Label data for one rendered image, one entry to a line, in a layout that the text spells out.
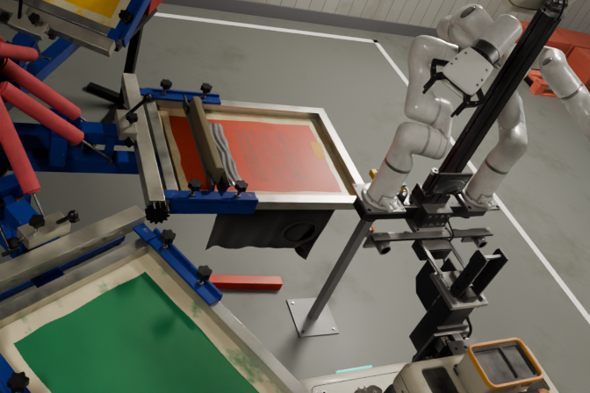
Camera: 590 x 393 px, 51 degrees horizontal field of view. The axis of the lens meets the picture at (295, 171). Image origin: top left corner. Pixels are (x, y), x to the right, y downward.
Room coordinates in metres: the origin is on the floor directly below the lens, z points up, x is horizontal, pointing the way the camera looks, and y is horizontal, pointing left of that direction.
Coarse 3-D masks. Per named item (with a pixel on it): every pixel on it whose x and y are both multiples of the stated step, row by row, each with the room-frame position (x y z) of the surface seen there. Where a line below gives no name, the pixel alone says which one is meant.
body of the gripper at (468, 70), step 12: (468, 48) 1.52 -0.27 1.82; (456, 60) 1.49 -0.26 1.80; (468, 60) 1.49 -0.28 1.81; (480, 60) 1.50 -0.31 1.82; (444, 72) 1.46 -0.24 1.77; (456, 72) 1.47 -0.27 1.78; (468, 72) 1.47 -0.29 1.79; (480, 72) 1.48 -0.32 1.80; (456, 84) 1.45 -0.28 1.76; (468, 84) 1.45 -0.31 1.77; (480, 84) 1.46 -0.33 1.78
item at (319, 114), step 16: (240, 112) 2.14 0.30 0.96; (256, 112) 2.18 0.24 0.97; (272, 112) 2.21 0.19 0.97; (288, 112) 2.25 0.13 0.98; (304, 112) 2.29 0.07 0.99; (320, 112) 2.34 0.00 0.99; (160, 128) 1.79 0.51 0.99; (320, 128) 2.27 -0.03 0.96; (160, 144) 1.71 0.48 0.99; (336, 144) 2.16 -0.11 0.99; (160, 160) 1.63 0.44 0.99; (160, 176) 1.58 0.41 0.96; (352, 176) 1.99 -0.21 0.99; (256, 208) 1.63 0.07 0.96; (272, 208) 1.67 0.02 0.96; (288, 208) 1.70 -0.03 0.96; (304, 208) 1.74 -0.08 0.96; (320, 208) 1.77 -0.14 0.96; (336, 208) 1.81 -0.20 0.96; (352, 208) 1.85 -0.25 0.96
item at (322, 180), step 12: (180, 156) 1.73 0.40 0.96; (192, 156) 1.76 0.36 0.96; (240, 156) 1.87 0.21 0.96; (300, 156) 2.03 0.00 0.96; (192, 168) 1.69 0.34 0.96; (240, 168) 1.80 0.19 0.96; (312, 168) 1.98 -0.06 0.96; (324, 168) 2.02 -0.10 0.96; (204, 180) 1.66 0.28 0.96; (312, 180) 1.91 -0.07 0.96; (324, 180) 1.95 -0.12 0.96; (336, 180) 1.98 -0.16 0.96
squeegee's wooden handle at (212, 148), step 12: (192, 96) 1.96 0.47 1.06; (192, 108) 1.93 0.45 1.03; (192, 120) 1.90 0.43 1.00; (204, 120) 1.85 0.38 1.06; (204, 132) 1.78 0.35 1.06; (204, 144) 1.75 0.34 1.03; (204, 156) 1.73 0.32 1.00; (216, 156) 1.68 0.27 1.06; (216, 168) 1.63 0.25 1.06; (216, 180) 1.63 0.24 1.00
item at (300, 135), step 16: (176, 128) 1.87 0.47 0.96; (224, 128) 2.00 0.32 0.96; (240, 128) 2.04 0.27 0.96; (256, 128) 2.09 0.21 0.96; (272, 128) 2.13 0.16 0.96; (288, 128) 2.18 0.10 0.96; (304, 128) 2.23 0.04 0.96; (176, 144) 1.79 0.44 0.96; (192, 144) 1.82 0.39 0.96; (304, 144) 2.12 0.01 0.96
